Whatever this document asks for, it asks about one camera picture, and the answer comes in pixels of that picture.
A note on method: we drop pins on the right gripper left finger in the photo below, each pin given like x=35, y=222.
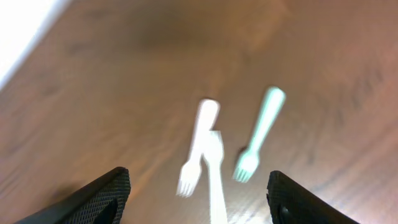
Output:
x=101, y=201

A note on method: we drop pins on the white fork diagonal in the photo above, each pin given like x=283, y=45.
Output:
x=213, y=156

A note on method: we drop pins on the pale green fork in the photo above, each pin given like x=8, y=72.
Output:
x=249, y=159

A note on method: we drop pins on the white fork top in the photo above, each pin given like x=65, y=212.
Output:
x=190, y=172

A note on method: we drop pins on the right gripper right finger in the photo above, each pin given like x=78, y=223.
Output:
x=290, y=203

